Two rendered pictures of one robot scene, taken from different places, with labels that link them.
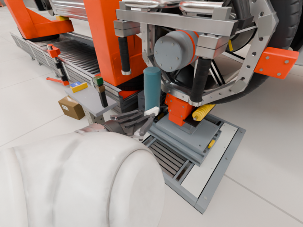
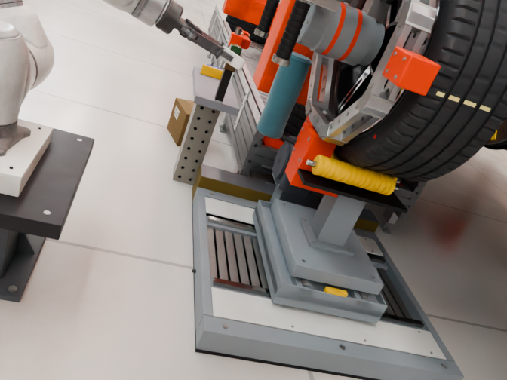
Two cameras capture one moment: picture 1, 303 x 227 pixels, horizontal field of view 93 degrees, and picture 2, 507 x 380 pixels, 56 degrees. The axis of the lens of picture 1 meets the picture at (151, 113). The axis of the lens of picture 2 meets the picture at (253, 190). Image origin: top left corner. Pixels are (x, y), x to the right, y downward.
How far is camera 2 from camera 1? 1.00 m
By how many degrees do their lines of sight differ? 31
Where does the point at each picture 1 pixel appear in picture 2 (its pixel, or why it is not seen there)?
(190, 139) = (300, 246)
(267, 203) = not seen: outside the picture
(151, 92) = (277, 85)
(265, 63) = (391, 62)
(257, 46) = (394, 38)
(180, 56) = (309, 19)
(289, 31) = (446, 40)
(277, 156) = not seen: outside the picture
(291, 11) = (453, 14)
